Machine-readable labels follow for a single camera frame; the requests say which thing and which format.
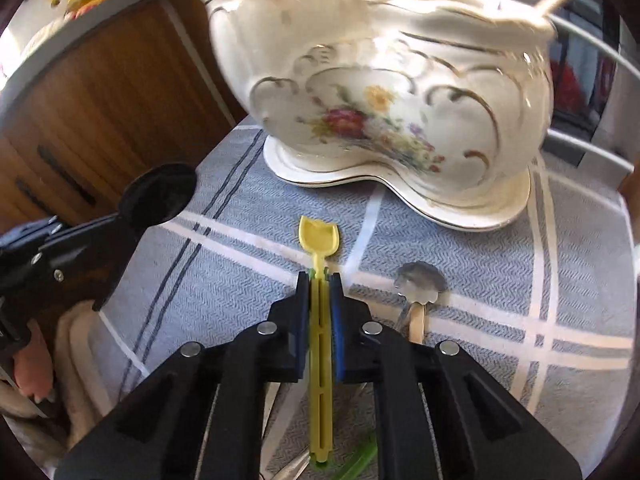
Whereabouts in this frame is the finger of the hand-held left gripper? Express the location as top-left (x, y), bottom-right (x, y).
top-left (37, 212), bottom-right (138, 311)
top-left (0, 216), bottom-right (63, 261)

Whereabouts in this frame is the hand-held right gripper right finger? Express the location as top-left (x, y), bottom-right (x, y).
top-left (327, 271), bottom-right (583, 480)

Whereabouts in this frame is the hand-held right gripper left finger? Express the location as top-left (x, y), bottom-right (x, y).
top-left (54, 270), bottom-right (311, 480)

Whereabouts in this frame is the dark spoon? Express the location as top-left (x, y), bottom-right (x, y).
top-left (117, 162), bottom-right (198, 233)

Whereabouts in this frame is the silver flower-handled spoon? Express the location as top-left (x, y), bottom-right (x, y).
top-left (395, 261), bottom-right (448, 341)

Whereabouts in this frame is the yellow tulip fruit fork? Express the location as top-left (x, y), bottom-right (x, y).
top-left (298, 216), bottom-right (342, 466)

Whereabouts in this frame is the green fruit fork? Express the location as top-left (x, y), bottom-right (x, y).
top-left (327, 430), bottom-right (378, 480)

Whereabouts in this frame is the floral ceramic utensil holder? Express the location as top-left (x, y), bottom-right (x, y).
top-left (187, 0), bottom-right (558, 233)

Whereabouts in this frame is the person's left hand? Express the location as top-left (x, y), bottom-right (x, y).
top-left (12, 322), bottom-right (56, 403)

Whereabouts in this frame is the grey checked cloth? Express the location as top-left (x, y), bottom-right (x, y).
top-left (87, 115), bottom-right (640, 480)

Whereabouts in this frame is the brown wooden kitchen cabinet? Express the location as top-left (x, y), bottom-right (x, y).
top-left (0, 0), bottom-right (251, 241)

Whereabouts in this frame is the grey stone countertop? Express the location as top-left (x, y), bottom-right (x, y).
top-left (0, 0), bottom-right (201, 111)

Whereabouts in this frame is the stainless steel built-in oven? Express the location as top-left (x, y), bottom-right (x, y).
top-left (415, 0), bottom-right (640, 196)

